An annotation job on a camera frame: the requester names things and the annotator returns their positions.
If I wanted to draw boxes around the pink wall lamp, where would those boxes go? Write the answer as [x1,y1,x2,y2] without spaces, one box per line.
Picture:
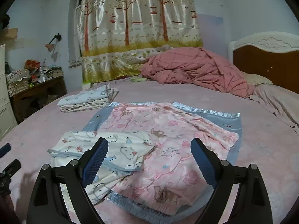
[45,33,62,52]

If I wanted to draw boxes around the window frame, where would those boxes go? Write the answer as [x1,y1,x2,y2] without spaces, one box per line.
[68,0,82,69]

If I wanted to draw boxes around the white cabinet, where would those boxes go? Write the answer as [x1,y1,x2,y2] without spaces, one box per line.
[0,45,17,140]

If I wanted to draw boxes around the white wooden headboard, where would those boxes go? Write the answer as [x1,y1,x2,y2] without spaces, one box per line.
[228,31,299,93]

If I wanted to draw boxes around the pale green comb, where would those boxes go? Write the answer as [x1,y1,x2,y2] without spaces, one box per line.
[130,77,147,83]

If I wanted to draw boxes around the dark wooden desk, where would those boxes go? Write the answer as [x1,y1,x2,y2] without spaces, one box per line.
[10,76,67,124]

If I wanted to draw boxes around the folded blue white cloth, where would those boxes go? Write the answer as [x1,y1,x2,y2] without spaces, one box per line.
[57,84,115,106]

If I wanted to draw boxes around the tree print curtain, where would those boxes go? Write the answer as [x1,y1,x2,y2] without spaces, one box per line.
[78,0,203,83]

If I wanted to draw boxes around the green white small box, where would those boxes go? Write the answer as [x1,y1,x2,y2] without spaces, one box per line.
[82,83,92,90]

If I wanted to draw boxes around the clear plastic bottle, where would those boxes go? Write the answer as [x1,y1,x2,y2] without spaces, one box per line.
[38,67,47,83]

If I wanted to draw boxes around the pink plaid quilt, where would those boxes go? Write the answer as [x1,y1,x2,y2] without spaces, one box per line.
[140,47,254,98]

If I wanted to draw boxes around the red box on desk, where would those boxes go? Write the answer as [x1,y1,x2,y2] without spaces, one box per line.
[24,60,40,70]

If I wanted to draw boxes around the white hello kitty pants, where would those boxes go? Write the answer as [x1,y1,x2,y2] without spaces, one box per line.
[48,131,154,204]

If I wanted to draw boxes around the folded cream cloth stack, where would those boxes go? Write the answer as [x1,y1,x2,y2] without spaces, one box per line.
[60,88,119,113]

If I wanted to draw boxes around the pink cartoon print pants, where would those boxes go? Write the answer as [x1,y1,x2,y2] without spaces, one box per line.
[99,103,239,215]

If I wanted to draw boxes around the stack of papers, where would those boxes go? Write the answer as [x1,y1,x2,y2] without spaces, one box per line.
[6,69,30,97]

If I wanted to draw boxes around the beige pillow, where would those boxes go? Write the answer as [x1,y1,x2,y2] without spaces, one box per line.
[242,72,273,86]

